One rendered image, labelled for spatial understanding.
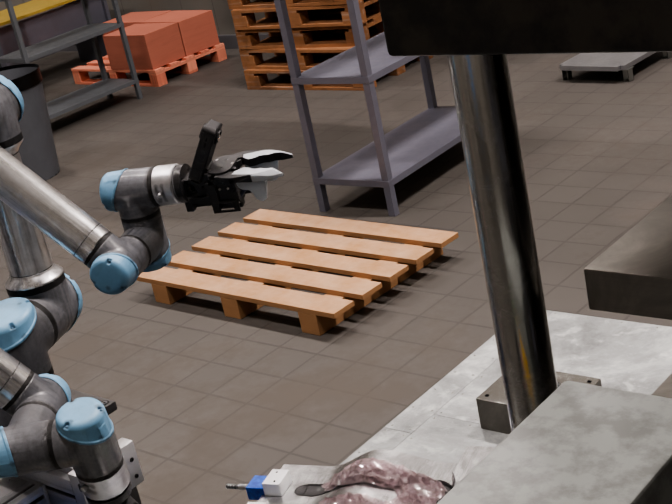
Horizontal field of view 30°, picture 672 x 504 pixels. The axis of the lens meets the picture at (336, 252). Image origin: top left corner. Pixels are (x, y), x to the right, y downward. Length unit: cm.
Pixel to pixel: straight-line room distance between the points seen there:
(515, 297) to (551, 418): 18
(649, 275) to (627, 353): 145
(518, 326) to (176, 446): 319
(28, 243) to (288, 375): 242
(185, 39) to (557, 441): 923
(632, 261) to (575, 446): 27
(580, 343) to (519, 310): 148
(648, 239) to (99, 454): 89
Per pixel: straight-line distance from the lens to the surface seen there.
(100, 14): 1153
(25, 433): 192
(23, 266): 249
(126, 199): 233
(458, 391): 272
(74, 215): 226
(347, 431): 430
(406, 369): 462
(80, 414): 188
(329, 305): 498
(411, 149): 647
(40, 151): 817
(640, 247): 140
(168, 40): 1020
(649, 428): 120
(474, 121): 129
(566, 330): 291
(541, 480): 115
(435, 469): 232
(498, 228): 133
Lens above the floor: 209
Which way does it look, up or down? 21 degrees down
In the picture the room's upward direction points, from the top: 12 degrees counter-clockwise
